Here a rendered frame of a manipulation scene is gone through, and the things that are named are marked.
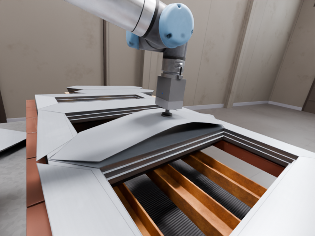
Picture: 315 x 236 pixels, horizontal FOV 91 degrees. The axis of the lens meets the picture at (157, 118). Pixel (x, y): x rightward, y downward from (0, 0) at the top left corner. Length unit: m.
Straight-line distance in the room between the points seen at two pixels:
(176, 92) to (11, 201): 0.60
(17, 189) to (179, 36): 0.66
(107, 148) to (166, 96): 0.25
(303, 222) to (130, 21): 0.47
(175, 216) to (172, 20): 0.65
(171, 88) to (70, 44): 2.68
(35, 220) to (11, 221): 0.23
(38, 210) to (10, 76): 2.82
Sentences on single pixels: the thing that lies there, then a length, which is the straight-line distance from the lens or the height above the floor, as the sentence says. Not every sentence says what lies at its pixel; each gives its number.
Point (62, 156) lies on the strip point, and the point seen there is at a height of 0.87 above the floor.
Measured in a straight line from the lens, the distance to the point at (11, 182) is 0.75.
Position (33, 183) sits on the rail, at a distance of 0.46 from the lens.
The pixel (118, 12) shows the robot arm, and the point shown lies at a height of 1.18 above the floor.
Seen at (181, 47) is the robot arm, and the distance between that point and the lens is 0.52.
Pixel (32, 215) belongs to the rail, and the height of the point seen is 0.83.
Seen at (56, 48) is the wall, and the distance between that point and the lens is 3.06.
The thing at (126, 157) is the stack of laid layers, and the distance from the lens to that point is 0.43.
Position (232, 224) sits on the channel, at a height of 0.70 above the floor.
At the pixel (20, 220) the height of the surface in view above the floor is 0.68.
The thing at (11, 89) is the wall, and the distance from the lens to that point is 3.15.
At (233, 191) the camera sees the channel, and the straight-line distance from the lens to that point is 0.68.
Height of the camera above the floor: 1.10
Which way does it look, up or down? 18 degrees down
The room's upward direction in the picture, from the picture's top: 6 degrees clockwise
